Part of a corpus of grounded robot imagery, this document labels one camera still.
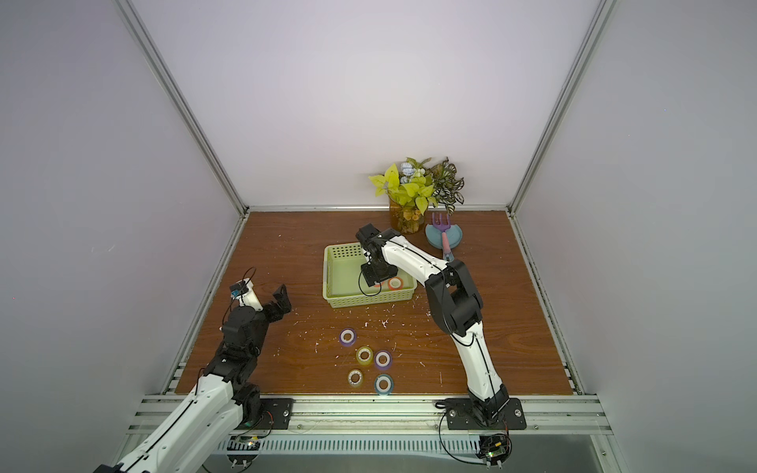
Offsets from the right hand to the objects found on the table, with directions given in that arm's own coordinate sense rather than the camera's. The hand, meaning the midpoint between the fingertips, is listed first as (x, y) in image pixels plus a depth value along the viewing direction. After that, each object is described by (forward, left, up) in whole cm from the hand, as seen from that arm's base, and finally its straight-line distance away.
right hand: (378, 272), depth 95 cm
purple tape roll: (-22, +8, -5) cm, 24 cm away
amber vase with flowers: (+21, -12, +20) cm, 31 cm away
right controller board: (-46, -31, -7) cm, 55 cm away
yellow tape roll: (-26, +3, -4) cm, 26 cm away
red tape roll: (-4, -6, -3) cm, 8 cm away
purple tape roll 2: (-26, -5, -4) cm, 27 cm away
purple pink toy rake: (+25, -25, -5) cm, 35 cm away
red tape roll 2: (-7, -1, +3) cm, 8 cm away
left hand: (-12, +29, +9) cm, 32 cm away
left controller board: (-48, +32, -7) cm, 58 cm away
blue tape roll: (-33, -3, -5) cm, 33 cm away
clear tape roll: (-32, +5, -4) cm, 32 cm away
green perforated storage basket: (0, +13, -8) cm, 15 cm away
